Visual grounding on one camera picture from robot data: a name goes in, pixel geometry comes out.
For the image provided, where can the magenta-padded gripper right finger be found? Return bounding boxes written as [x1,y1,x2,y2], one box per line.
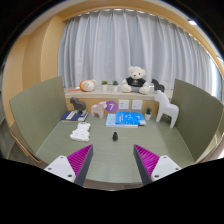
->
[133,143,183,187]

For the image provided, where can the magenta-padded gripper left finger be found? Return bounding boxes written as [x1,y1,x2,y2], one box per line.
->
[43,143,94,187]

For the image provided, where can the white bear-shaped power strip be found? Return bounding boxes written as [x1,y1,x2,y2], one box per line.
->
[69,121,92,143]

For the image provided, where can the dark blue book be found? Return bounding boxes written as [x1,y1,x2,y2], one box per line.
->
[60,110,90,123]

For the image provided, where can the large white horse figure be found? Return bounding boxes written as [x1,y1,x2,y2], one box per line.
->
[154,89,180,129]

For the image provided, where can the bright blue book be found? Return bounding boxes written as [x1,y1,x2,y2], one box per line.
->
[115,111,147,127]

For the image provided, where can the green partition panel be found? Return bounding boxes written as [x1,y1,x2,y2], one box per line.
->
[170,78,224,153]
[9,75,69,154]

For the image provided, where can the dark grey horse figure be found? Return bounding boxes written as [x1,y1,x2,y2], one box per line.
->
[69,96,87,114]

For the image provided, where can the grey shelf unit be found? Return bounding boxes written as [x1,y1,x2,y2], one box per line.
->
[0,71,16,158]

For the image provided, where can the light blue book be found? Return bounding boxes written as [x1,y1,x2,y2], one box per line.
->
[105,113,139,129]

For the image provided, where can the pink horse figure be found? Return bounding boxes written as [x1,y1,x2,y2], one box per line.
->
[90,101,108,119]

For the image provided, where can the round purple number sign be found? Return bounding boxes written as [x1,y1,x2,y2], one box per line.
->
[105,100,119,114]

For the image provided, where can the small black horse figure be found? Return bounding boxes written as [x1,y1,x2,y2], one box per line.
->
[151,78,166,93]

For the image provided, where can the orange and cream plush toy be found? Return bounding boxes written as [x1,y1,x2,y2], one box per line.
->
[78,79,98,93]

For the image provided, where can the wooden ledge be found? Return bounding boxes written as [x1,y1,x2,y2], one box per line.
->
[63,87,174,100]

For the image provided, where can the cream teddy bear black shirt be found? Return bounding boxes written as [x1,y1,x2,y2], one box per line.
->
[120,65,150,95]

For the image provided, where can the white curtain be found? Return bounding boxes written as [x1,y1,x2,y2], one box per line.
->
[58,9,218,98]

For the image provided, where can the white wall socket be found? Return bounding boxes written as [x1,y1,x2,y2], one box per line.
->
[118,99,130,111]
[131,99,143,111]

